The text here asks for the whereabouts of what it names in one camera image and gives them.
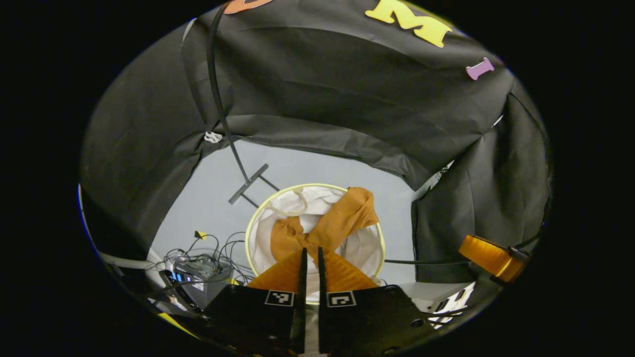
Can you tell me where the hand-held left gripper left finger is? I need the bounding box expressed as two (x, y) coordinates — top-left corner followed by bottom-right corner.
(203, 246), (309, 356)

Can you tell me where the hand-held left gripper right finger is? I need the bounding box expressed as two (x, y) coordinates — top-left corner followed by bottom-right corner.
(317, 246), (438, 356)

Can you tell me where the brown jacket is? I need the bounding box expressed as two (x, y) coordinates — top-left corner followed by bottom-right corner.
(270, 186), (381, 269)

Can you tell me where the white round laundry hamper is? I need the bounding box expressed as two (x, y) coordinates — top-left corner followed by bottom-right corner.
(244, 182), (387, 306)

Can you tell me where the metal clothes rack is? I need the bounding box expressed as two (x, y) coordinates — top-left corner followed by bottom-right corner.
(207, 4), (281, 208)

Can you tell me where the white power strip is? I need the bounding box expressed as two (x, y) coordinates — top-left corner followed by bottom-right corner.
(401, 281), (477, 329)

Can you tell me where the grey electronics box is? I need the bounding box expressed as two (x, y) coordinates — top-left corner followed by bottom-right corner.
(170, 254), (234, 311)

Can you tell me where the white tube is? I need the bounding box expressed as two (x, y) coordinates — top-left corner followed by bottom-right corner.
(98, 252), (165, 272)

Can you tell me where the black backdrop cloth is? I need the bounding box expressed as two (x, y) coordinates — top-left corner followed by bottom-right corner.
(79, 0), (553, 284)

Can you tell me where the long black cable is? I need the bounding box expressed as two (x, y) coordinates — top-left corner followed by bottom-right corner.
(384, 233), (541, 266)

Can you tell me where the black cable bundle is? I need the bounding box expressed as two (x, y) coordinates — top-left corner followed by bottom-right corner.
(149, 230), (254, 298)

